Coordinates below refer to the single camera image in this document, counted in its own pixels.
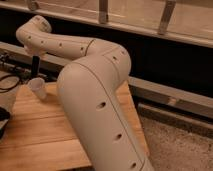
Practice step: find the metal bracket right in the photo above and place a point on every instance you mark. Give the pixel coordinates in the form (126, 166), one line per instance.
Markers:
(166, 16)

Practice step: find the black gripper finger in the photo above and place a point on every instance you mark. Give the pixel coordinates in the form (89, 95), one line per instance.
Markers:
(35, 66)

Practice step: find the wooden board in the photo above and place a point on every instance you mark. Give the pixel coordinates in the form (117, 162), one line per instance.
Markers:
(38, 136)

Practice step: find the dark object at left edge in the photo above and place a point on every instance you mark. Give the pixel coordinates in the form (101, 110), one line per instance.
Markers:
(4, 118)

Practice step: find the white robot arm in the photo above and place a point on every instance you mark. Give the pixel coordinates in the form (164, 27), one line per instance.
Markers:
(86, 88)

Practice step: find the metal bracket middle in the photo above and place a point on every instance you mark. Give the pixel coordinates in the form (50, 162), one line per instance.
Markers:
(103, 11)

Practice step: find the metal bracket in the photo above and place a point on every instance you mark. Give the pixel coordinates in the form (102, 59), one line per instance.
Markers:
(166, 16)
(103, 11)

